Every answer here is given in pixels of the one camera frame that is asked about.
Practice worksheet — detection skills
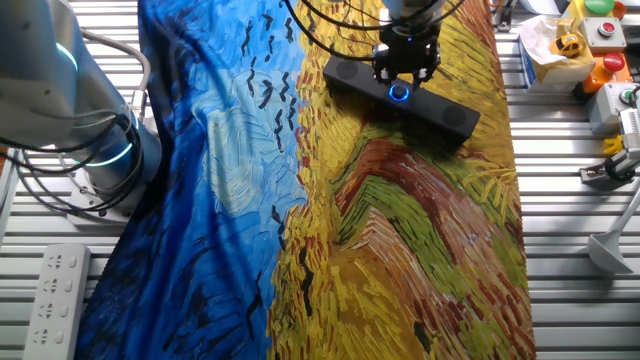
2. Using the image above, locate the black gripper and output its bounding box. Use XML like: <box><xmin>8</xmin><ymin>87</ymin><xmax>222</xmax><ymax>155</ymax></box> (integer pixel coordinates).
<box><xmin>372</xmin><ymin>24</ymin><xmax>442</xmax><ymax>85</ymax></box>

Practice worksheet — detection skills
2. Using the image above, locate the black soundbar speaker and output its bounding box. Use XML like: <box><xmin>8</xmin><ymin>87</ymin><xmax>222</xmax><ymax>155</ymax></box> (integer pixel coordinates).
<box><xmin>322</xmin><ymin>54</ymin><xmax>481</xmax><ymax>147</ymax></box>

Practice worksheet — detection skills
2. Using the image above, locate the black metal clamp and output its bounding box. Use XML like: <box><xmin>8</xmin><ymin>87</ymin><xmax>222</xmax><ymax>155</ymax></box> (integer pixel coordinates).
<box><xmin>492</xmin><ymin>0</ymin><xmax>519</xmax><ymax>32</ymax></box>

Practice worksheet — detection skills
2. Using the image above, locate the white box with tissue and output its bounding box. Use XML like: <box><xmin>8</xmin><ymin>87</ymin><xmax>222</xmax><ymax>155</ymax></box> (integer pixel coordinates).
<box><xmin>517</xmin><ymin>14</ymin><xmax>596</xmax><ymax>91</ymax></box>

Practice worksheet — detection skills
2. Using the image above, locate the white paper sheet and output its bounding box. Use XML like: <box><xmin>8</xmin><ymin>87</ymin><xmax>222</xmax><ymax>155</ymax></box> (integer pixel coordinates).
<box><xmin>519</xmin><ymin>0</ymin><xmax>566</xmax><ymax>15</ymax></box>

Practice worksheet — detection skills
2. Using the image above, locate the yellow toy car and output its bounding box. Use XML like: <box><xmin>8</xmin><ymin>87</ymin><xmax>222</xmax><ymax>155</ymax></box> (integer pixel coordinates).
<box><xmin>551</xmin><ymin>32</ymin><xmax>585</xmax><ymax>59</ymax></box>

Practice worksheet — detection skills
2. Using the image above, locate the Van Gogh painting print cloth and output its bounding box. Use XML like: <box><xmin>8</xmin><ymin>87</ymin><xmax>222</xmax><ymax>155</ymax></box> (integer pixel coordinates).
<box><xmin>74</xmin><ymin>0</ymin><xmax>536</xmax><ymax>360</ymax></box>

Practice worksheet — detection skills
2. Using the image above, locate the yellow box green button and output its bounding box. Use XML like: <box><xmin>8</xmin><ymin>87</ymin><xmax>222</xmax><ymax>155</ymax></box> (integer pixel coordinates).
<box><xmin>567</xmin><ymin>0</ymin><xmax>627</xmax><ymax>21</ymax></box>

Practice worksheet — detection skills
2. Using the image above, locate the grey box red button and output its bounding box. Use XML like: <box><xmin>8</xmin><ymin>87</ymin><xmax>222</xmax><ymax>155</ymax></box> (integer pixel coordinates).
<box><xmin>577</xmin><ymin>17</ymin><xmax>627</xmax><ymax>55</ymax></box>

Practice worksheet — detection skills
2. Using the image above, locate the orange box red button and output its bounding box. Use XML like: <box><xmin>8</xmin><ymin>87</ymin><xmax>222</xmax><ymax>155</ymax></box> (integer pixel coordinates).
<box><xmin>574</xmin><ymin>52</ymin><xmax>634</xmax><ymax>96</ymax></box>

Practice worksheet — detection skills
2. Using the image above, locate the grey box green button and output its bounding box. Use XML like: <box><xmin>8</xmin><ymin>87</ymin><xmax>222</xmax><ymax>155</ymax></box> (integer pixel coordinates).
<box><xmin>587</xmin><ymin>82</ymin><xmax>640</xmax><ymax>136</ymax></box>

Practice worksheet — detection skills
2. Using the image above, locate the yellow plastic clip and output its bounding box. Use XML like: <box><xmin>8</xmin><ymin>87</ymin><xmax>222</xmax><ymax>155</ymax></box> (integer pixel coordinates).
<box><xmin>602</xmin><ymin>134</ymin><xmax>625</xmax><ymax>157</ymax></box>

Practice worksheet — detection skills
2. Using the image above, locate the white power strip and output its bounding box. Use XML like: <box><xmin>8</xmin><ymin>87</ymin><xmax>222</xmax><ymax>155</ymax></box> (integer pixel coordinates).
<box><xmin>22</xmin><ymin>243</ymin><xmax>92</xmax><ymax>360</ymax></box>

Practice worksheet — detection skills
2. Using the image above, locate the thin black speaker cable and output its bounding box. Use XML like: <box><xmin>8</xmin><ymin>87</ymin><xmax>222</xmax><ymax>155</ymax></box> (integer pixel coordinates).
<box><xmin>342</xmin><ymin>0</ymin><xmax>382</xmax><ymax>51</ymax></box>

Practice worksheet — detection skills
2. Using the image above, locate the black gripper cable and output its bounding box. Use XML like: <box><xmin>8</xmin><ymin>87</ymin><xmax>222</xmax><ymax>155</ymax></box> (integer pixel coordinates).
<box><xmin>282</xmin><ymin>0</ymin><xmax>469</xmax><ymax>62</ymax></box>

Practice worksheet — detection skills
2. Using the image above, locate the silver ribbed camera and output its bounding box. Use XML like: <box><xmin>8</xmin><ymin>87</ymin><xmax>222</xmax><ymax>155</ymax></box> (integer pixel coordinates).
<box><xmin>618</xmin><ymin>107</ymin><xmax>640</xmax><ymax>151</ymax></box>

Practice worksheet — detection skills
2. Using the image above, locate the grey arm conduit hose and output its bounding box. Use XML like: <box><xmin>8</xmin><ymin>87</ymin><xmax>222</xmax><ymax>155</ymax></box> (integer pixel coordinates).
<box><xmin>79</xmin><ymin>29</ymin><xmax>152</xmax><ymax>119</ymax></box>

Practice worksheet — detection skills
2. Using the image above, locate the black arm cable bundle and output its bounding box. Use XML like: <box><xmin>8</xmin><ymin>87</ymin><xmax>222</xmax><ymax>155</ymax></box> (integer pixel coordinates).
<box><xmin>0</xmin><ymin>107</ymin><xmax>147</xmax><ymax>217</ymax></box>

